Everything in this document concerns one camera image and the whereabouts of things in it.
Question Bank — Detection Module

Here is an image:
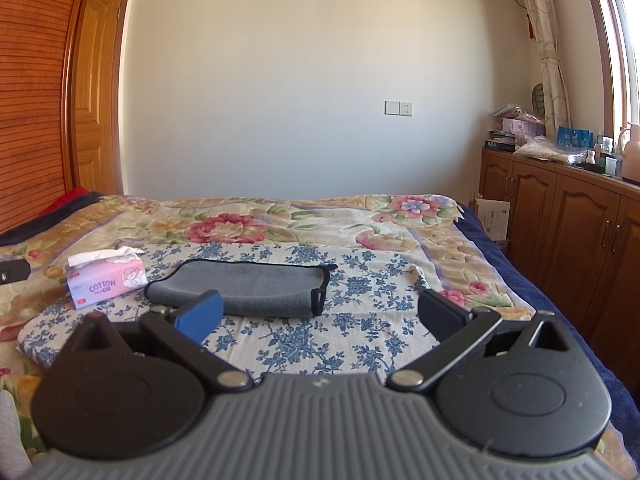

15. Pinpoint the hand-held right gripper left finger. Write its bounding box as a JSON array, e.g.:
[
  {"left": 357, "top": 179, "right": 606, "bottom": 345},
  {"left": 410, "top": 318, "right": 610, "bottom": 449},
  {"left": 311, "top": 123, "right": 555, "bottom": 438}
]
[{"left": 56, "top": 289, "right": 256, "bottom": 394}]

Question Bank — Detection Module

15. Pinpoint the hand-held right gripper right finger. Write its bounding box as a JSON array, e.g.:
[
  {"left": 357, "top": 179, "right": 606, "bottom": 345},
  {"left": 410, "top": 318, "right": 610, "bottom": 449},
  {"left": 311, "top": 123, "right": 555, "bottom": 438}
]
[{"left": 387, "top": 288, "right": 577, "bottom": 394}]

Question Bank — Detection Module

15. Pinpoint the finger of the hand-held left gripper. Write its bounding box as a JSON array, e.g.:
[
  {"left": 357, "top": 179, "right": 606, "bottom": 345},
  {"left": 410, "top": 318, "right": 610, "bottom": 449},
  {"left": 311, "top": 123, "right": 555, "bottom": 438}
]
[{"left": 0, "top": 259, "right": 30, "bottom": 286}]

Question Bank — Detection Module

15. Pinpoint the two-sided purple grey towel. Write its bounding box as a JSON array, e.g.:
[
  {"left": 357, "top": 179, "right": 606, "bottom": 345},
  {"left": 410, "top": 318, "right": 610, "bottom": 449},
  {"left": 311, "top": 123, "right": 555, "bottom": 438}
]
[{"left": 144, "top": 258, "right": 339, "bottom": 319}]

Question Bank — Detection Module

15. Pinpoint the dark blue blanket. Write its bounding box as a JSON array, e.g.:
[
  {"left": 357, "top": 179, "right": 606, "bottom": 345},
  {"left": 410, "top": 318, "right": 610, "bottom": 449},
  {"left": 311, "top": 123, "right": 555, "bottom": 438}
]
[{"left": 0, "top": 191, "right": 104, "bottom": 249}]

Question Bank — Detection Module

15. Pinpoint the blue floral white cloth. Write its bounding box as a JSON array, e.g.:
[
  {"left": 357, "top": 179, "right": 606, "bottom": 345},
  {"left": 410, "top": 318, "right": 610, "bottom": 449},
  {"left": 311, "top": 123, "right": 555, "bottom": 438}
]
[{"left": 17, "top": 241, "right": 442, "bottom": 382}]

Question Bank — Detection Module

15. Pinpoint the red cloth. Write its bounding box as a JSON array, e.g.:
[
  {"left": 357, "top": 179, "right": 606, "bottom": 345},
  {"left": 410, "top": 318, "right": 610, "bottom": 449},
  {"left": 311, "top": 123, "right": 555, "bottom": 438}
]
[{"left": 38, "top": 186, "right": 92, "bottom": 217}]

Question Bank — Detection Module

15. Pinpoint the pink tissue pack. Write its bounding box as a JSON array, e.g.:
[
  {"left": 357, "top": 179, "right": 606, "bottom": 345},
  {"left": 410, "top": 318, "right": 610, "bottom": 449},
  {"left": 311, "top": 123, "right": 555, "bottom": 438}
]
[{"left": 66, "top": 247, "right": 147, "bottom": 311}]

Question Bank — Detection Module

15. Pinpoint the floral blanket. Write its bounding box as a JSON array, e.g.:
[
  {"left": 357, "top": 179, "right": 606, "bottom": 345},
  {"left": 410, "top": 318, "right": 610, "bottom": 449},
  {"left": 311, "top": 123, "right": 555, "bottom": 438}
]
[{"left": 0, "top": 192, "right": 640, "bottom": 480}]

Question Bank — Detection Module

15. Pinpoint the navy bed sheet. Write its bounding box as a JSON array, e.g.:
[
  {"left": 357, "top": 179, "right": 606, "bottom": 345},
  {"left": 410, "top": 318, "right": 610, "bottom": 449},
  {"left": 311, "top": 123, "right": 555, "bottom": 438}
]
[{"left": 456, "top": 200, "right": 640, "bottom": 443}]

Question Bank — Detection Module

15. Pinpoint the wooden cabinet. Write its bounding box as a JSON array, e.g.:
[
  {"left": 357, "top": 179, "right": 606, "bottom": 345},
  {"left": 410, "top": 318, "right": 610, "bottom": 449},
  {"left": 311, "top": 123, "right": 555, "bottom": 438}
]
[{"left": 477, "top": 146, "right": 640, "bottom": 377}]

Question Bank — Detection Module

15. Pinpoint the louvred wooden wardrobe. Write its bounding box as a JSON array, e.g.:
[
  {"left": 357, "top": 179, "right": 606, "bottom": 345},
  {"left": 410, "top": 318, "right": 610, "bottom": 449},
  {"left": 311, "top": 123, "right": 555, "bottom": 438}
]
[{"left": 0, "top": 0, "right": 99, "bottom": 235}]

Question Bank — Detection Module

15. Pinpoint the stack of books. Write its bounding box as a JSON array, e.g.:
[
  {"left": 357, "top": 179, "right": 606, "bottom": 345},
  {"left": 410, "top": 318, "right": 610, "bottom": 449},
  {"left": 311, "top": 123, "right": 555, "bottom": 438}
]
[{"left": 487, "top": 129, "right": 519, "bottom": 154}]

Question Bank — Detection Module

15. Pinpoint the clear plastic bag with cloth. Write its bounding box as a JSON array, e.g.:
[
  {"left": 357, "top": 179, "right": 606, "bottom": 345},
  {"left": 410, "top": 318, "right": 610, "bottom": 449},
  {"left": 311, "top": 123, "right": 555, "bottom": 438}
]
[{"left": 512, "top": 137, "right": 589, "bottom": 167}]

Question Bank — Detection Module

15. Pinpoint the pink box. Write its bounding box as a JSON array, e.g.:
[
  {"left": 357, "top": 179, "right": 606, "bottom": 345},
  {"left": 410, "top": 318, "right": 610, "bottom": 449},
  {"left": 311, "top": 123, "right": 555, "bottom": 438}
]
[{"left": 501, "top": 117, "right": 546, "bottom": 144}]

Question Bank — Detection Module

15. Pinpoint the wooden door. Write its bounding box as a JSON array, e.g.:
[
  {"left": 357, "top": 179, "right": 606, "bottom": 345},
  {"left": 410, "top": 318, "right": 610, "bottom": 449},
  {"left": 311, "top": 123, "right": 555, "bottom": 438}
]
[{"left": 72, "top": 0, "right": 132, "bottom": 197}]

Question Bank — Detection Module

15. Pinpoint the crumpled plastic bag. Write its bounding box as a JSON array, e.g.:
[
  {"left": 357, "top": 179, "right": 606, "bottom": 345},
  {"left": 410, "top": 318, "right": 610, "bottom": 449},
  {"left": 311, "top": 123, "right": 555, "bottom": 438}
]
[{"left": 492, "top": 103, "right": 544, "bottom": 122}]

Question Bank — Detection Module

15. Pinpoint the blue box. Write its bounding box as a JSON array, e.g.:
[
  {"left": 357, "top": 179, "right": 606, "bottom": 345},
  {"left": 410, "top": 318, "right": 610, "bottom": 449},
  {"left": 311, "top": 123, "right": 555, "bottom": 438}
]
[{"left": 556, "top": 125, "right": 594, "bottom": 149}]

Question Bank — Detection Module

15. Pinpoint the pink thermos jug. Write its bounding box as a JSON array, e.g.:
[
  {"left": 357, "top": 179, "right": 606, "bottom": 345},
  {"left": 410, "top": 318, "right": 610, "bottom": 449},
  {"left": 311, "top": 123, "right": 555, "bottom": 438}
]
[{"left": 617, "top": 122, "right": 640, "bottom": 187}]

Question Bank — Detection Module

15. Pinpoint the patterned beige curtain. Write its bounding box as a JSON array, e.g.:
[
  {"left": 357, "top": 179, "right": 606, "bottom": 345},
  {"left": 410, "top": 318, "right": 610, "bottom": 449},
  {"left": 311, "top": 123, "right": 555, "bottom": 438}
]
[{"left": 509, "top": 0, "right": 574, "bottom": 137}]

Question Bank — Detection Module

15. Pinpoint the wooden framed window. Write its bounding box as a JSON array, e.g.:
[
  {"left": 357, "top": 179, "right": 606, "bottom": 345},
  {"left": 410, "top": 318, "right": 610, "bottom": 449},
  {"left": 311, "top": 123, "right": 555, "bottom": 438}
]
[{"left": 579, "top": 0, "right": 640, "bottom": 135}]

